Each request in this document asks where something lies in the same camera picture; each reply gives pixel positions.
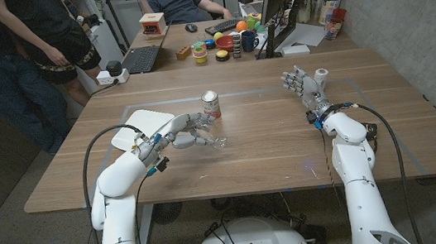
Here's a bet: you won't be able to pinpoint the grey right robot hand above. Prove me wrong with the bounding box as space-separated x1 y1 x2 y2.
280 62 333 117

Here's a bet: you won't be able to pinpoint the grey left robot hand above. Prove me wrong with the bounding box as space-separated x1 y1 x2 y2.
150 109 220 154

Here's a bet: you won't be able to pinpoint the clear plastic bottle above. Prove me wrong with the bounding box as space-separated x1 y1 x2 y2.
194 112 229 153

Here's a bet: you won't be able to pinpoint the white paper plate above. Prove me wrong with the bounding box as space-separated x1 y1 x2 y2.
107 105 179 153

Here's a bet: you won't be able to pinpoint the red white soup can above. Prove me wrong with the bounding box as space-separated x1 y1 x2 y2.
200 89 223 120

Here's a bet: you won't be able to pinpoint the white tape roll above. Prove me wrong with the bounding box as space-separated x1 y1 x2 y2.
314 67 331 90

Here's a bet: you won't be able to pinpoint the small white box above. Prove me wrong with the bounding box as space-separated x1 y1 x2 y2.
280 42 311 57

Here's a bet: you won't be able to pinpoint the white paper sheet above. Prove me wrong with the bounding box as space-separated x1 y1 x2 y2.
272 19 328 52

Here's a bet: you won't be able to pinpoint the small black device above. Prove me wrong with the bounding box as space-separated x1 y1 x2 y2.
362 120 381 142

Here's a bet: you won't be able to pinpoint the orange toy brick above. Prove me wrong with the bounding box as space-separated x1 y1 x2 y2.
175 45 194 62

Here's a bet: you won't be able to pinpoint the stacked colourful cups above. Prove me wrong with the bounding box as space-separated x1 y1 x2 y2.
191 45 210 65

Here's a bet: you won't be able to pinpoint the dark blue mug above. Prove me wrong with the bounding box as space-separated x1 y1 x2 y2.
239 29 261 54

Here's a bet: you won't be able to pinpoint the black laptop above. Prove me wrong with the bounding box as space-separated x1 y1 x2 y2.
117 23 175 76

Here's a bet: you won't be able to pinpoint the black striped block stack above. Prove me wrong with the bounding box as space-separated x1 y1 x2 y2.
231 33 244 59

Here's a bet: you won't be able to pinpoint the yellow black disc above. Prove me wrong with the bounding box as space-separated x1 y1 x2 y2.
214 48 231 63

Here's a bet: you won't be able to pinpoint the black power adapter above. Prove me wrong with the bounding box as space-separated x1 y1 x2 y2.
105 59 124 78

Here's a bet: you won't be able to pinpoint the white cylindrical canister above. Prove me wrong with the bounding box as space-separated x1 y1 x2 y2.
314 0 348 26

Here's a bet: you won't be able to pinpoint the white power strip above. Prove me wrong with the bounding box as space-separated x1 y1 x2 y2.
94 67 132 87

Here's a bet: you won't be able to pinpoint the red bowl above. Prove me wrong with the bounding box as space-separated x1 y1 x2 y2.
214 33 237 55

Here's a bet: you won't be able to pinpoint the black keyboard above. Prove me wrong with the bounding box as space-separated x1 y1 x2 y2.
204 17 247 38

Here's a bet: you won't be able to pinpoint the white red wooden box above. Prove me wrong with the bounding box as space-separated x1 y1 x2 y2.
137 10 169 39

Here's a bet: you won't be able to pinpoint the white shelf unit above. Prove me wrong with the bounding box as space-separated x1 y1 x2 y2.
56 0 127 70

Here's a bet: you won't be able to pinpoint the seated person in blue polo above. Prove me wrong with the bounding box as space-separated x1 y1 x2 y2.
139 0 234 31

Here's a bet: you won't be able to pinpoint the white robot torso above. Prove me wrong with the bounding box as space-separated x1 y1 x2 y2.
188 209 312 244

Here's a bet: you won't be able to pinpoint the person in black shorts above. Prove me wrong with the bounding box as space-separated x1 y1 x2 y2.
0 0 108 117

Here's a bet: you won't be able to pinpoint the person in blue jeans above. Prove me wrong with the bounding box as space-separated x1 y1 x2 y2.
0 0 74 160

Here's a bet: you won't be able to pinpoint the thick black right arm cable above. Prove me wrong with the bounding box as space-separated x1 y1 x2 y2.
351 97 424 244

